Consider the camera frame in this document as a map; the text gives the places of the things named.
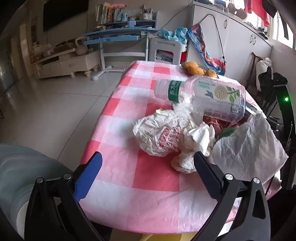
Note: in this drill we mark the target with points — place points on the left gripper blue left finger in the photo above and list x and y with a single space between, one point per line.
85 175

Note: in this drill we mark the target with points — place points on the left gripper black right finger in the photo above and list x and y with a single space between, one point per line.
210 174

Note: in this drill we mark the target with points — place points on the white tissue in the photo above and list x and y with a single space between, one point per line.
193 139

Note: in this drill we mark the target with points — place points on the red snack wrapper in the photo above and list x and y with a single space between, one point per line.
218 125

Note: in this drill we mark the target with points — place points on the white plastic bag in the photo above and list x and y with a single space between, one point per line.
158 134

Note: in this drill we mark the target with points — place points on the clear plastic water bottle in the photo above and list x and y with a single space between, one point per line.
213 97

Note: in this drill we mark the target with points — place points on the red white checkered tablecloth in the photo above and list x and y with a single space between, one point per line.
134 191

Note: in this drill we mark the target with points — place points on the light blue sofa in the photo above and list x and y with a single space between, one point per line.
20 167

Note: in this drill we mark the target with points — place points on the yellow mango right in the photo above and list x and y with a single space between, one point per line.
211 73

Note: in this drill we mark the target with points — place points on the black folding chair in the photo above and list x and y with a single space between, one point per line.
262 79

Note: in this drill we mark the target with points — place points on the cream tv cabinet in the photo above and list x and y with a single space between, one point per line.
66 63

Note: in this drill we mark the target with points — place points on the pale kettlebell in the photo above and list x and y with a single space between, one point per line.
81 49

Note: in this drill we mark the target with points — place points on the white plastic stool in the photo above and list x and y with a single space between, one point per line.
166 51

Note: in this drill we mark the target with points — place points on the colourful fabric bag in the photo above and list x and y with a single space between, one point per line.
196 36

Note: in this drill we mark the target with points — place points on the light blue plastic bag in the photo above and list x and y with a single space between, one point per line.
178 35

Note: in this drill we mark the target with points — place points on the blue children's study desk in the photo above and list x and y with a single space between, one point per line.
128 31

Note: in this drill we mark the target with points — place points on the row of books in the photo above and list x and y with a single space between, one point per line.
104 14

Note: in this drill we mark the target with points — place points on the white pen cup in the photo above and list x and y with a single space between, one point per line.
147 13

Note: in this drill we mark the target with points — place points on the red hanging garment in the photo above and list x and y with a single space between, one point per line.
256 14

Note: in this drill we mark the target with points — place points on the black wall television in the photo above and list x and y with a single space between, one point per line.
58 11

